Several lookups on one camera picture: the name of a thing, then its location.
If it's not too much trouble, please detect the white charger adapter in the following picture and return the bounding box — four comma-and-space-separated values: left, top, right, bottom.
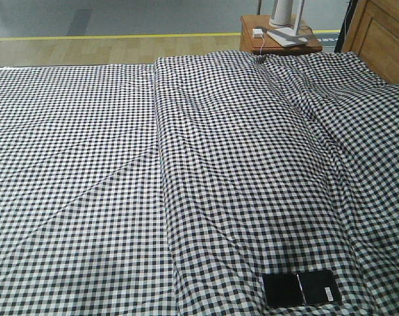
252, 28, 264, 38

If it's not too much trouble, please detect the white desk lamp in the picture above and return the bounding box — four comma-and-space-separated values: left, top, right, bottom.
267, 0, 311, 47

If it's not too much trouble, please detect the black foldable smartphone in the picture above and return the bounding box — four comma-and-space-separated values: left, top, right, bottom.
262, 270, 342, 307

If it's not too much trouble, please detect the wooden headboard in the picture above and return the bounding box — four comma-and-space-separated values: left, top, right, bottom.
342, 0, 399, 84

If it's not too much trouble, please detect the checkered bed sheet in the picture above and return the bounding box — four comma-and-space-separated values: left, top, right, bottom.
0, 65, 177, 315

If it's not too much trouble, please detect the wooden bedside table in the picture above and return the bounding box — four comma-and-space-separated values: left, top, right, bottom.
240, 14, 323, 55

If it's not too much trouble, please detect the checkered folded duvet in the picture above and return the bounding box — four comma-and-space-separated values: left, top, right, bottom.
153, 51, 399, 315

